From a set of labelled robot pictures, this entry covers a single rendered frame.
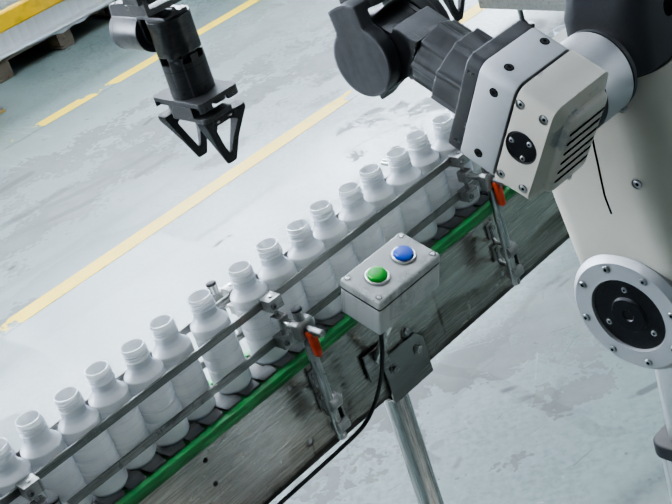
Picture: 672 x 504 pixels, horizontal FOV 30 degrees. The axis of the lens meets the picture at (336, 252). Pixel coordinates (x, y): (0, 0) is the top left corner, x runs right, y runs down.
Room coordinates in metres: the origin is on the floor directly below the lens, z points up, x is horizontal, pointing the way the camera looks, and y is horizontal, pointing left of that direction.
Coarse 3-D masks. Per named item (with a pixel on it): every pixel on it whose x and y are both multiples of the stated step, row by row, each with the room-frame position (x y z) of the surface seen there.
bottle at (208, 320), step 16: (192, 304) 1.62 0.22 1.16; (208, 304) 1.62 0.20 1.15; (192, 320) 1.64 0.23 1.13; (208, 320) 1.61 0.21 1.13; (224, 320) 1.62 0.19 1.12; (208, 336) 1.60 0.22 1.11; (208, 352) 1.61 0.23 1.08; (224, 352) 1.60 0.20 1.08; (240, 352) 1.62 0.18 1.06; (208, 368) 1.62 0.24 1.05; (224, 368) 1.60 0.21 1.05; (240, 384) 1.61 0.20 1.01
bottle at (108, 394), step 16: (96, 368) 1.54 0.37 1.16; (96, 384) 1.51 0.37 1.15; (112, 384) 1.51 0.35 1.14; (96, 400) 1.51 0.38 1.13; (112, 400) 1.50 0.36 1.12; (128, 400) 1.51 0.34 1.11; (128, 416) 1.50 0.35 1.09; (112, 432) 1.50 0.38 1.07; (128, 432) 1.50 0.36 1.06; (144, 432) 1.51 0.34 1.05; (128, 448) 1.50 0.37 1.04; (128, 464) 1.50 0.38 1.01; (144, 464) 1.50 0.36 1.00
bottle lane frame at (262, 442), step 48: (480, 240) 1.90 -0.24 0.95; (528, 240) 1.97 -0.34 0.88; (480, 288) 1.88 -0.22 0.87; (336, 336) 1.69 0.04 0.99; (432, 336) 1.80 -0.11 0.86; (288, 384) 1.62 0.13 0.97; (336, 384) 1.67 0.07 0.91; (384, 384) 1.73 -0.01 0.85; (240, 432) 1.56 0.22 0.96; (288, 432) 1.61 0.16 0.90; (144, 480) 1.47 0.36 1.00; (192, 480) 1.50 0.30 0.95; (240, 480) 1.54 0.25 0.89; (288, 480) 1.59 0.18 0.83
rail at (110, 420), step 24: (408, 192) 1.85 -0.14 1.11; (336, 216) 1.85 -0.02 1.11; (432, 216) 1.87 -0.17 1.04; (312, 264) 1.71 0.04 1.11; (288, 288) 1.68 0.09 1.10; (336, 288) 1.73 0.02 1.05; (312, 312) 1.70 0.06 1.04; (216, 336) 1.59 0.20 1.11; (240, 336) 1.70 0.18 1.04; (192, 360) 1.56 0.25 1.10; (216, 384) 1.58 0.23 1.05; (120, 408) 1.49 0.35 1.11; (192, 408) 1.54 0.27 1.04; (96, 432) 1.46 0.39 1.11; (96, 480) 1.44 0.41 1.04
